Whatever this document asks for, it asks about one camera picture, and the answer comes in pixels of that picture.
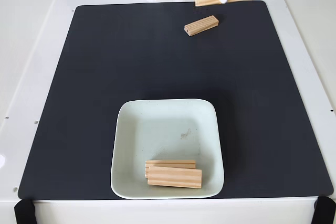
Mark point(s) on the pale green square plate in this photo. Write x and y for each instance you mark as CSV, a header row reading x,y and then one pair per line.
x,y
204,142

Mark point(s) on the black table mat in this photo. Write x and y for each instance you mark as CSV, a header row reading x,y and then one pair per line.
x,y
78,103

